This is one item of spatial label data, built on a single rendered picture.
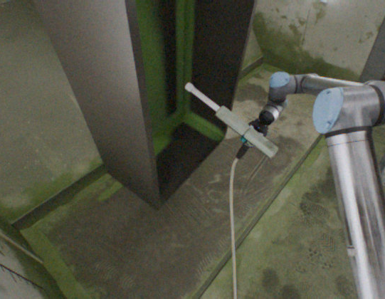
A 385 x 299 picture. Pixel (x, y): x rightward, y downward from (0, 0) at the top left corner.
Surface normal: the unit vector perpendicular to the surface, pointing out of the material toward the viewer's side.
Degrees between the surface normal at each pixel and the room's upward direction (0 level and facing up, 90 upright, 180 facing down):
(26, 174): 57
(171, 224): 0
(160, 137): 12
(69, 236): 0
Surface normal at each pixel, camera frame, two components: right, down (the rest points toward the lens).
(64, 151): 0.66, -0.02
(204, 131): 0.17, -0.62
